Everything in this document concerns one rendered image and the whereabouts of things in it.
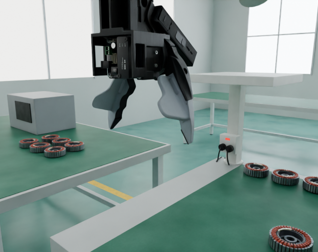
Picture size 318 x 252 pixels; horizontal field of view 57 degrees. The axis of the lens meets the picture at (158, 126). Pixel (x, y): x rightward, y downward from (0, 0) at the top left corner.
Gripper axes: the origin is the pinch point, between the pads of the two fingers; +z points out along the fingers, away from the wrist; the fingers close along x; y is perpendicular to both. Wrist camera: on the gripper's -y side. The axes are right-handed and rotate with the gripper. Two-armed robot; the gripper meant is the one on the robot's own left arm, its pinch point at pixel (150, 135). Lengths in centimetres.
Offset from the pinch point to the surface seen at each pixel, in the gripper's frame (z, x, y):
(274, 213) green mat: 40, 3, -64
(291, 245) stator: 36, 13, -43
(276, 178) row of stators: 38, -4, -91
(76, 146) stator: 37, -108, -68
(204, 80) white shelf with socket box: -3, -32, -76
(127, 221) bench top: 40, -34, -31
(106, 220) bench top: 40, -40, -27
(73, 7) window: -95, -377, -278
